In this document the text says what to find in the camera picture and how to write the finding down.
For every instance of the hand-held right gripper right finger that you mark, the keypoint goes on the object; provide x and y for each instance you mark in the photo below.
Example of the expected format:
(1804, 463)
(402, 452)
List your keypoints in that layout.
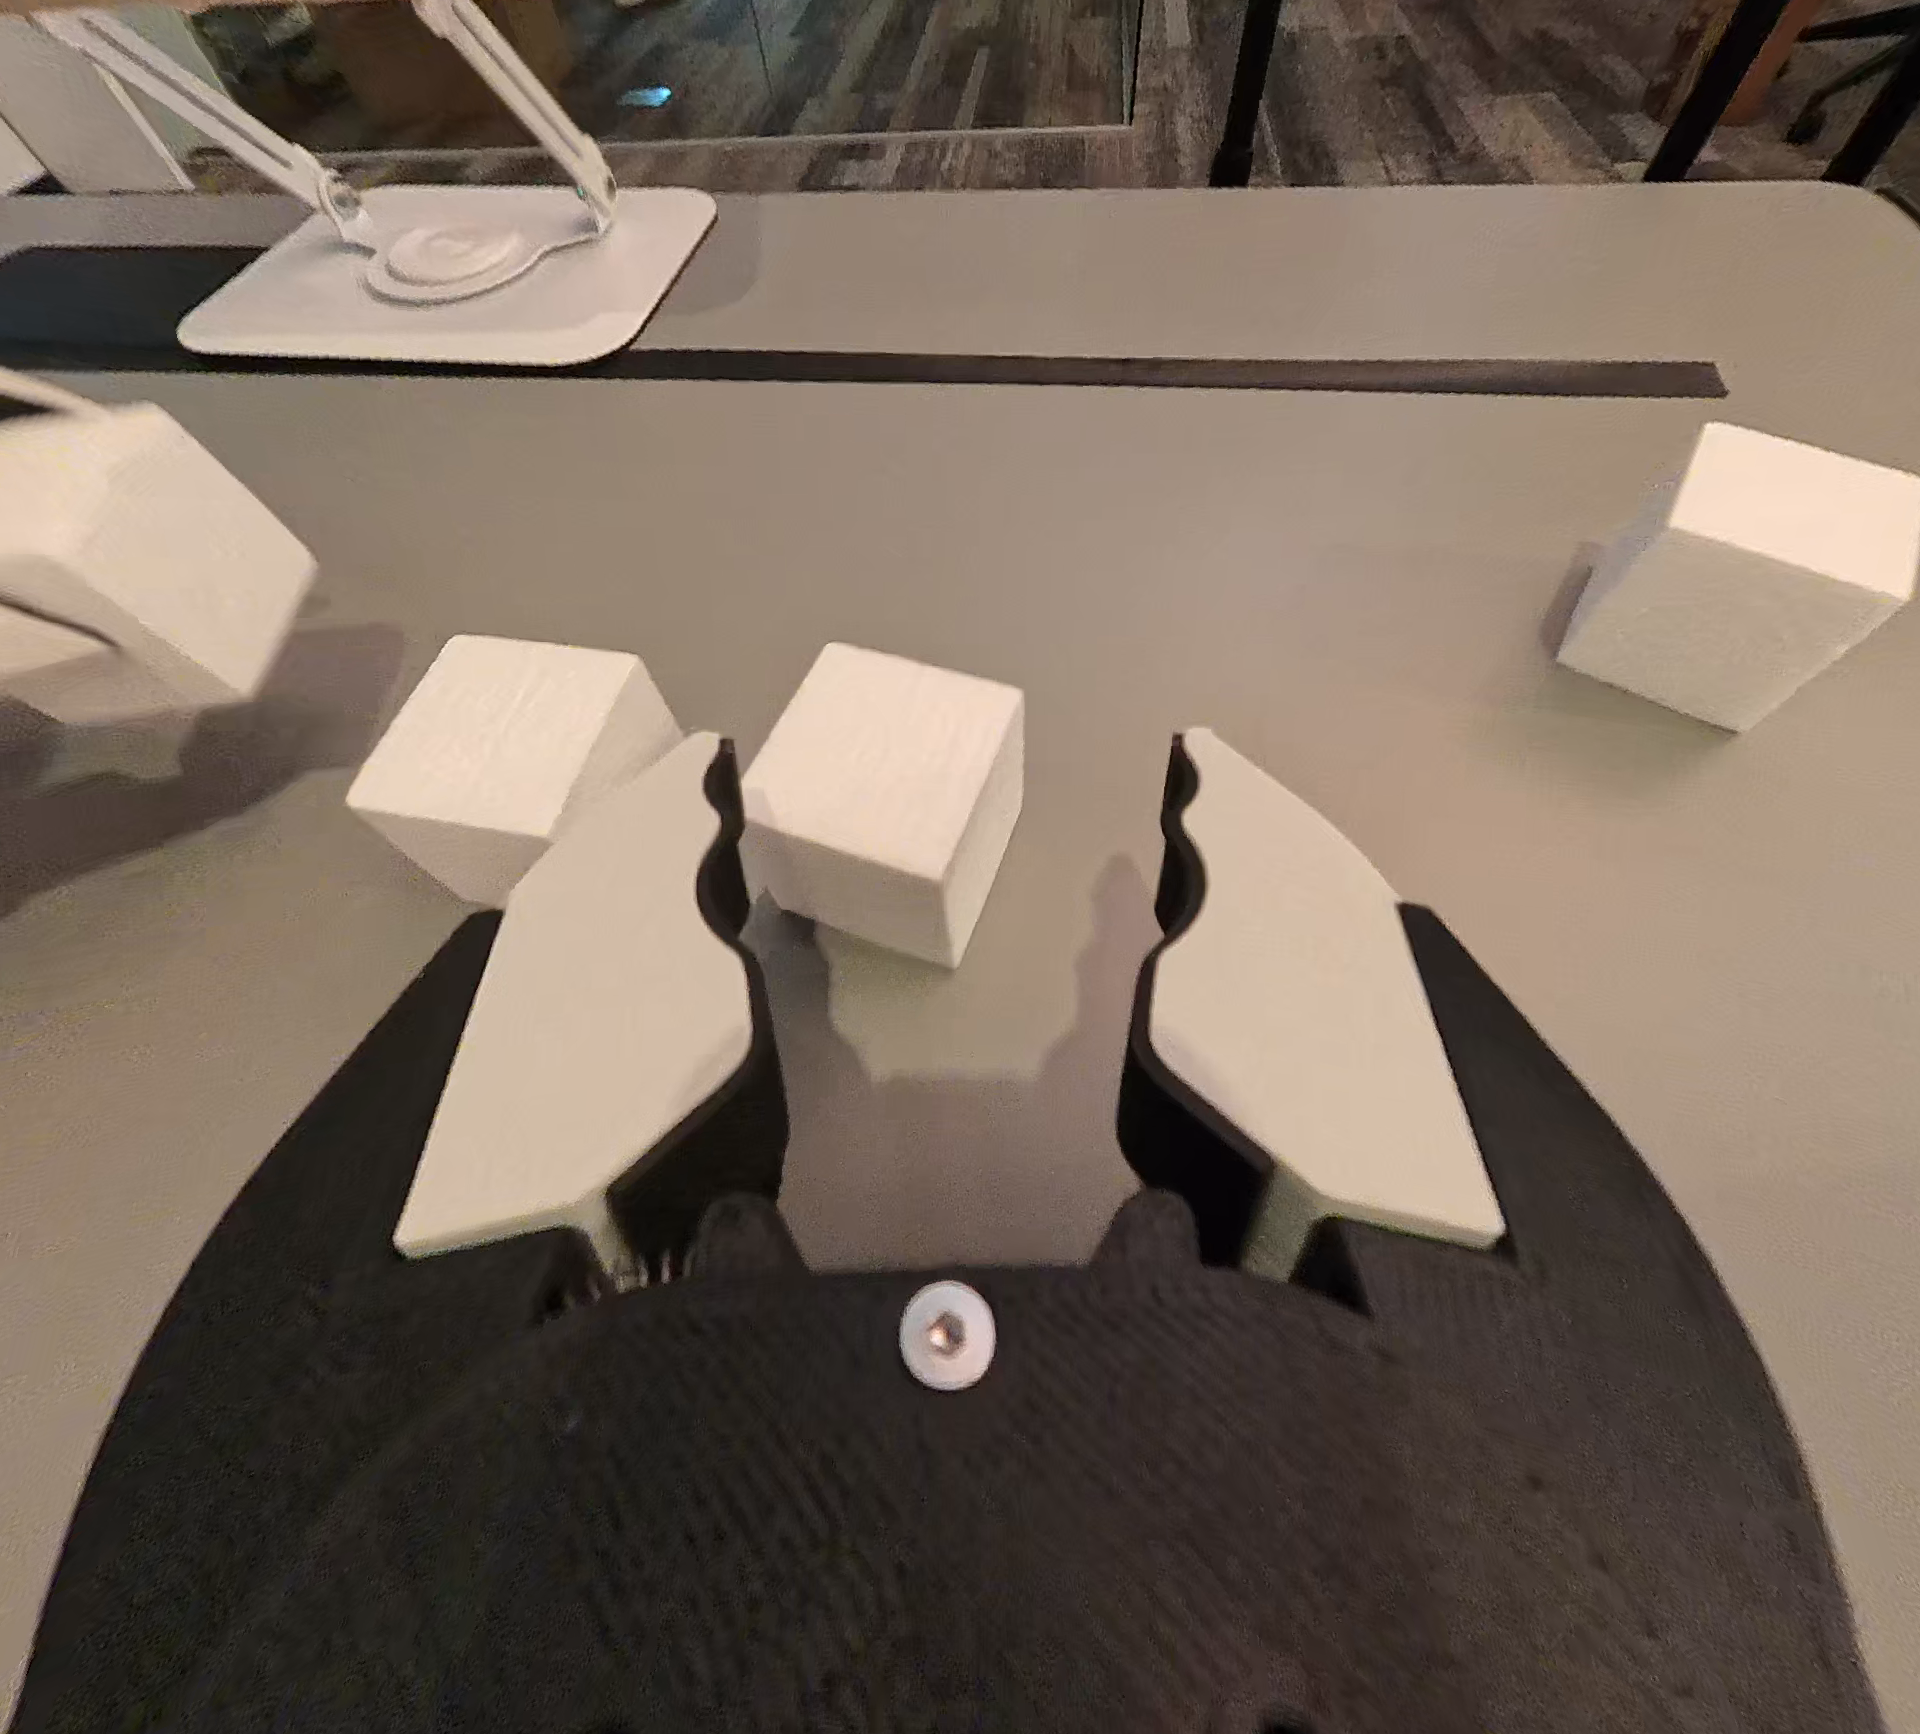
(1321, 1028)

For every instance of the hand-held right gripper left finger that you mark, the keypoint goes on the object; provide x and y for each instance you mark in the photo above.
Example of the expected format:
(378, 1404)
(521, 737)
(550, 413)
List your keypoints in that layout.
(601, 1044)

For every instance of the white foam cube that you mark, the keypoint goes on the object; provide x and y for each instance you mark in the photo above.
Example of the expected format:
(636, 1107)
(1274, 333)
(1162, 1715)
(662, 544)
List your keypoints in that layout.
(494, 744)
(164, 548)
(1725, 594)
(885, 775)

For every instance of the black desk legs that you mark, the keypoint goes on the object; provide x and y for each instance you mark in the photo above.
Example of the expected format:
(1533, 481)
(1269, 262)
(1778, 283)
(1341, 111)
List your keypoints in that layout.
(1725, 39)

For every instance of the wooden board document stand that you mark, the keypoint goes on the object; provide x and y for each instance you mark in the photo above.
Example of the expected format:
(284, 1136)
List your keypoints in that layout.
(524, 295)

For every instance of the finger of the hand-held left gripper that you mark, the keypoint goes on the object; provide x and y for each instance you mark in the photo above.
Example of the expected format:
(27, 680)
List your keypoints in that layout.
(53, 594)
(45, 403)

